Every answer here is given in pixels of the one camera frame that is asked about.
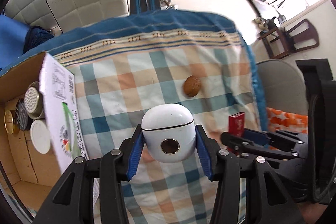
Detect blue foam mat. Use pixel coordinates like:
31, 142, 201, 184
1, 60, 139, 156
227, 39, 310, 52
0, 14, 33, 72

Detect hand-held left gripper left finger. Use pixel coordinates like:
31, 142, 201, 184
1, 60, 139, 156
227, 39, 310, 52
33, 125, 145, 224

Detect metal strainer cup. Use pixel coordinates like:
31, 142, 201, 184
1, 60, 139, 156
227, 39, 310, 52
24, 82, 46, 119

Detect checked blanket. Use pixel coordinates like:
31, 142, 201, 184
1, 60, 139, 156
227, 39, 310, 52
26, 9, 268, 224

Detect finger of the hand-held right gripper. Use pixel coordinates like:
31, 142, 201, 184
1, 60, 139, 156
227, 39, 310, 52
245, 129, 308, 147
221, 132, 300, 161

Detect dark blue knit cloth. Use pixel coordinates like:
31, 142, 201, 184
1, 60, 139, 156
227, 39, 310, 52
22, 25, 54, 54

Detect brown cookie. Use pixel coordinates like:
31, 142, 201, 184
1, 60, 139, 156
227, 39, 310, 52
183, 75, 202, 98

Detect white round jar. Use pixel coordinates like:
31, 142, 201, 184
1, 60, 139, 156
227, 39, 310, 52
30, 119, 52, 154

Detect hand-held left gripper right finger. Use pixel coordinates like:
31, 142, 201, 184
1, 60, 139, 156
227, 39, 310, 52
195, 124, 306, 224

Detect chrome dumbbell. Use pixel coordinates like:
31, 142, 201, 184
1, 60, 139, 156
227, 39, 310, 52
160, 0, 179, 10

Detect black round tin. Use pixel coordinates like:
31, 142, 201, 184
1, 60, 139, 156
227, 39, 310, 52
14, 98, 32, 131

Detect gold round tin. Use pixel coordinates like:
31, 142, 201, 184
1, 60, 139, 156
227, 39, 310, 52
4, 109, 20, 135

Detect dark wooden chair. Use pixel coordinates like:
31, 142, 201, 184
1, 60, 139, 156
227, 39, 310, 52
257, 19, 319, 59

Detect white earbud case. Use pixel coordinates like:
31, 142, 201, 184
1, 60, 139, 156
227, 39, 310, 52
141, 103, 197, 163

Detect cardboard box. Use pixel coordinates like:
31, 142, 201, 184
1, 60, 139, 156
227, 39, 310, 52
0, 51, 101, 218

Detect small red box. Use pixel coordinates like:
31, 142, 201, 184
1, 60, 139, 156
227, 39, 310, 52
228, 112, 246, 146

